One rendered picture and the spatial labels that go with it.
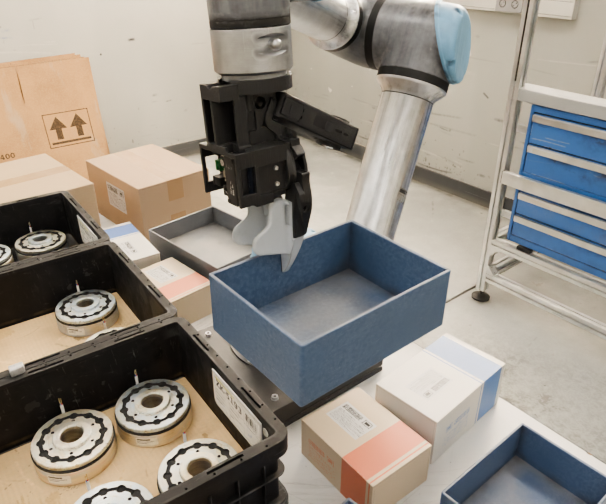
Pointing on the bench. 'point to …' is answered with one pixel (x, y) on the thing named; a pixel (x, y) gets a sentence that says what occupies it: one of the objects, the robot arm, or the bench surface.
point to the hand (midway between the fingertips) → (286, 257)
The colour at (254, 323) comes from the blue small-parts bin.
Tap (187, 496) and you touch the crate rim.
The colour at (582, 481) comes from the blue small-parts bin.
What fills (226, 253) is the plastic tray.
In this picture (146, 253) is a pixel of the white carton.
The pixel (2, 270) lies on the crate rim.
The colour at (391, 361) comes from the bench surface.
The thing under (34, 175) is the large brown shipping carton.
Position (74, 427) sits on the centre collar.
